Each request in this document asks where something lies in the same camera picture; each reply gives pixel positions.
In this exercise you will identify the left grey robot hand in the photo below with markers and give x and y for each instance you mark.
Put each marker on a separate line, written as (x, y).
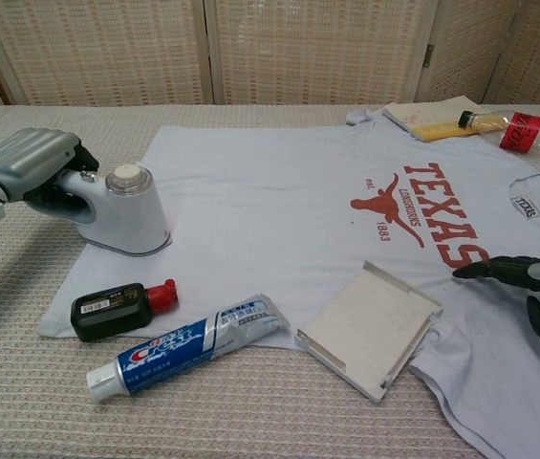
(30, 158)

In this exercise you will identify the white steam iron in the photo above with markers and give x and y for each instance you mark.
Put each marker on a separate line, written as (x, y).
(126, 220)

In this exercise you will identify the light blue Texas t-shirt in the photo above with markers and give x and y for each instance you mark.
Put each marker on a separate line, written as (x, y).
(274, 191)

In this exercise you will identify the woven folding screen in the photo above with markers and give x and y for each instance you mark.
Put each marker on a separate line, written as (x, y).
(107, 48)

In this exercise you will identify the clear plastic bottle red label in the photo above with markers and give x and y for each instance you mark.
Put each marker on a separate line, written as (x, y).
(520, 131)

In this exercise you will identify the black ink bottle red cap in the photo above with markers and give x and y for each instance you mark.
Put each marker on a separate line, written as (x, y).
(107, 311)

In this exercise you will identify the white square plastic tray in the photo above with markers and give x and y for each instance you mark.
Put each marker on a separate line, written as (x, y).
(370, 330)

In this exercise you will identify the yellow and white notebook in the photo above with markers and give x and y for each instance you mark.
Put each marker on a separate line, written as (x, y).
(422, 115)

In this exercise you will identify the blue Crest toothpaste tube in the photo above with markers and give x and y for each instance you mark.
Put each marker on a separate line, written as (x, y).
(179, 346)

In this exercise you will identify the beige woven tablecloth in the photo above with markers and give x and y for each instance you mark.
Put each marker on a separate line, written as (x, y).
(59, 406)

